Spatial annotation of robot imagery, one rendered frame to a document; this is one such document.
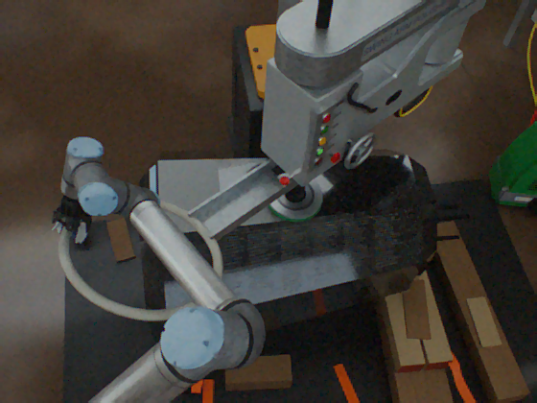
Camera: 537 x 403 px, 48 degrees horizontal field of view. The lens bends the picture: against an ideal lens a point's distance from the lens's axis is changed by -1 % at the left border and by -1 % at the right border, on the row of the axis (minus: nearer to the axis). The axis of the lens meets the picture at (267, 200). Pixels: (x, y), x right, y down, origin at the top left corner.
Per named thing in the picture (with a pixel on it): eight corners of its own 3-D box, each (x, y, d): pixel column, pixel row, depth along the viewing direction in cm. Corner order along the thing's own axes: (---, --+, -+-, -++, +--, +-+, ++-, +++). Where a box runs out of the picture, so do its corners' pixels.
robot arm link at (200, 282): (296, 341, 130) (154, 181, 173) (261, 338, 121) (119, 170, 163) (268, 382, 132) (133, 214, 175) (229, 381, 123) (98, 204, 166)
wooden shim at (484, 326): (464, 299, 300) (465, 298, 299) (483, 297, 301) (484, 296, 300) (480, 347, 286) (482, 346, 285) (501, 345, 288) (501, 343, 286)
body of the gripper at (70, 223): (50, 225, 174) (55, 194, 166) (65, 207, 181) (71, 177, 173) (74, 235, 174) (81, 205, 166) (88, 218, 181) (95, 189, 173)
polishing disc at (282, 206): (314, 170, 241) (314, 168, 240) (329, 214, 229) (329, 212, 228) (262, 177, 237) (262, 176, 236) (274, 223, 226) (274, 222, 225)
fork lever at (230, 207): (326, 119, 231) (328, 110, 227) (363, 150, 223) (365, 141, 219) (180, 214, 201) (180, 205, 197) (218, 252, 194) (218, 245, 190)
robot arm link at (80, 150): (73, 157, 154) (63, 132, 160) (66, 192, 162) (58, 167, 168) (108, 155, 159) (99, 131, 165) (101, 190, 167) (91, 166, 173)
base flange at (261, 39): (244, 32, 310) (244, 24, 306) (337, 26, 317) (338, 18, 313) (259, 102, 283) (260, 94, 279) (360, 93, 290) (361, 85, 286)
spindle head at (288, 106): (330, 106, 229) (349, 11, 192) (372, 142, 221) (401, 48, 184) (259, 154, 215) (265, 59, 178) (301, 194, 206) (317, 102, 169)
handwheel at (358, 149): (354, 139, 217) (361, 110, 205) (374, 156, 213) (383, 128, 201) (324, 160, 211) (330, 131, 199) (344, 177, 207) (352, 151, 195)
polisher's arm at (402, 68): (414, 59, 252) (449, -45, 212) (457, 90, 243) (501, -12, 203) (285, 145, 222) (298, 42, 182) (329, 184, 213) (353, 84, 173)
